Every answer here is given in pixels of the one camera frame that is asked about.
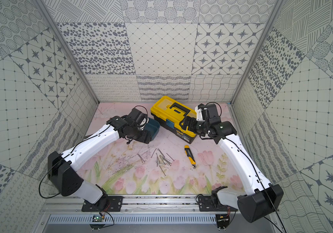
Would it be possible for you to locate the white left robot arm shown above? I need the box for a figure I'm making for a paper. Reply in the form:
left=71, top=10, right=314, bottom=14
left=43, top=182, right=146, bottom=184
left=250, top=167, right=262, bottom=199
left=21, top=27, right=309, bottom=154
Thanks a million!
left=47, top=108, right=152, bottom=208

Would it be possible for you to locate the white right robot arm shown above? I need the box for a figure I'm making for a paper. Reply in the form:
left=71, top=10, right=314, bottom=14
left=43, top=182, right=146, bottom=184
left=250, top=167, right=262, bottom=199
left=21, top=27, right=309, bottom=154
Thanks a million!
left=179, top=103, right=284, bottom=223

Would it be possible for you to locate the teal plastic storage box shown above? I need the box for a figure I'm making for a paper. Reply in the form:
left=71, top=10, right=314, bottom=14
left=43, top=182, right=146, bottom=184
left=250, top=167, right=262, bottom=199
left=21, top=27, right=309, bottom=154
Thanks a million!
left=144, top=118, right=160, bottom=141

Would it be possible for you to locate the yellow black utility knife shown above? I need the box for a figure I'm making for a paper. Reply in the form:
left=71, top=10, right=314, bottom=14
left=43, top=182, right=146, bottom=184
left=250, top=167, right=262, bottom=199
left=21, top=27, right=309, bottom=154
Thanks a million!
left=184, top=145, right=196, bottom=169

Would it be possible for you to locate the yellow black toolbox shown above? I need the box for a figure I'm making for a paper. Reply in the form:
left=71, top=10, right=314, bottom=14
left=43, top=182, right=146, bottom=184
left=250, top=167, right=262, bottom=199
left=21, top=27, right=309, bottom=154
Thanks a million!
left=150, top=96, right=196, bottom=144

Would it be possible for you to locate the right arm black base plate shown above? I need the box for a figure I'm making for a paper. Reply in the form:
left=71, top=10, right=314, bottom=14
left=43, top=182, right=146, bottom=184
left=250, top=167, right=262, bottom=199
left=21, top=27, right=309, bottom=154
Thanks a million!
left=195, top=194, right=238, bottom=212

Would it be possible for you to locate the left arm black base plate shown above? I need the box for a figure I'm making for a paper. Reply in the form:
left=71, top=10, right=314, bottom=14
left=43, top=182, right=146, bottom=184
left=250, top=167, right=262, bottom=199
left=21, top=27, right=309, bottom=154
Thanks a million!
left=81, top=196, right=124, bottom=212

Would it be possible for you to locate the aluminium mounting rail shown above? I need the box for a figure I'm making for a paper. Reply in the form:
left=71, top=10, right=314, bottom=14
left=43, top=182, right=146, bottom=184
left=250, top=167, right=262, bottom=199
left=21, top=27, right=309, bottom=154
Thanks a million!
left=39, top=194, right=280, bottom=215

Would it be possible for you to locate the white slotted cable duct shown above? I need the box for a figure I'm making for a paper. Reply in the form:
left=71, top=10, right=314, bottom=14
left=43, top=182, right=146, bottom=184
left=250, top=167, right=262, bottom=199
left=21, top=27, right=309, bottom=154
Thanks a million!
left=48, top=214, right=216, bottom=224

